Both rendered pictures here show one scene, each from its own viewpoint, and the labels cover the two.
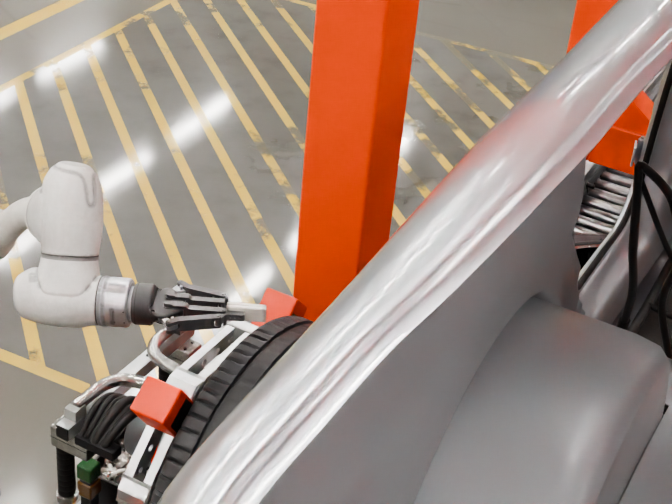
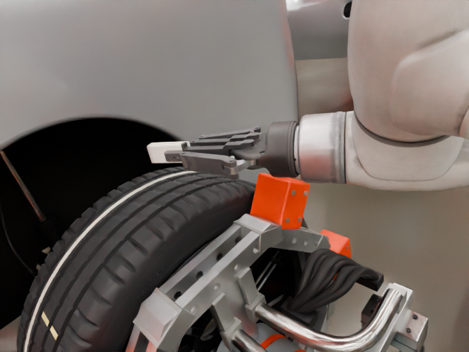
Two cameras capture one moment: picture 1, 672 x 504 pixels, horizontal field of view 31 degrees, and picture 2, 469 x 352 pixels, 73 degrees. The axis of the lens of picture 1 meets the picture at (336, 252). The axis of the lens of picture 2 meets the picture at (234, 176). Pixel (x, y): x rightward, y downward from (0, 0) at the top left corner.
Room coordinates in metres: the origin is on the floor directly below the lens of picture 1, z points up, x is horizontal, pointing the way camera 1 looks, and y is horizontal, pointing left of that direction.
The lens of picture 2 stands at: (2.12, 0.43, 1.46)
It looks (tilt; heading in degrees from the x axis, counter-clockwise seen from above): 29 degrees down; 206
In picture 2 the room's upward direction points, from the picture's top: 16 degrees counter-clockwise
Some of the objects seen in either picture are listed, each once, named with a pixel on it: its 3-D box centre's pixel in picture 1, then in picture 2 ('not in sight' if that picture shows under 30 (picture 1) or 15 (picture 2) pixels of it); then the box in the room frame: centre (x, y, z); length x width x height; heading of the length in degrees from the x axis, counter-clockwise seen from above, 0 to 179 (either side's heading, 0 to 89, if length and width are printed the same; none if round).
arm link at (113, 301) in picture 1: (118, 302); (321, 148); (1.75, 0.38, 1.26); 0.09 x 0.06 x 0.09; 179
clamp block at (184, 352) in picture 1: (178, 350); not in sight; (2.06, 0.32, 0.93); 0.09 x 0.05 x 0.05; 64
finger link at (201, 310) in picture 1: (195, 312); (225, 147); (1.73, 0.24, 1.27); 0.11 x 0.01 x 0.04; 88
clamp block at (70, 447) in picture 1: (76, 436); (393, 323); (1.76, 0.47, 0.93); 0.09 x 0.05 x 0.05; 64
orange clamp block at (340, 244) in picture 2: not in sight; (329, 253); (1.53, 0.34, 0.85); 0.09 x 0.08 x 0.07; 154
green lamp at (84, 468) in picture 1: (88, 469); not in sight; (1.97, 0.50, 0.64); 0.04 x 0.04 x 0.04; 64
